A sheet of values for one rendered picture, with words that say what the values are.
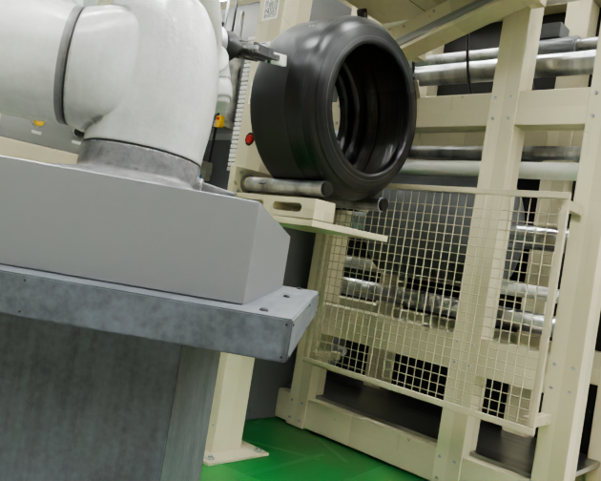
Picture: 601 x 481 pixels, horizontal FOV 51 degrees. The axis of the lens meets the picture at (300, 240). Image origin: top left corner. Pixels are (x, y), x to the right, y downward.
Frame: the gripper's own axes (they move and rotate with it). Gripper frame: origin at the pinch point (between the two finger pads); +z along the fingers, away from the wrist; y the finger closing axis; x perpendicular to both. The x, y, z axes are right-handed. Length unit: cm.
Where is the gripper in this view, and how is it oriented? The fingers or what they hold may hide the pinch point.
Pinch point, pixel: (276, 58)
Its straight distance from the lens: 183.7
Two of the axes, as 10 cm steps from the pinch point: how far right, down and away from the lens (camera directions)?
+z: 6.9, -0.2, 7.2
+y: -7.2, -1.0, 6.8
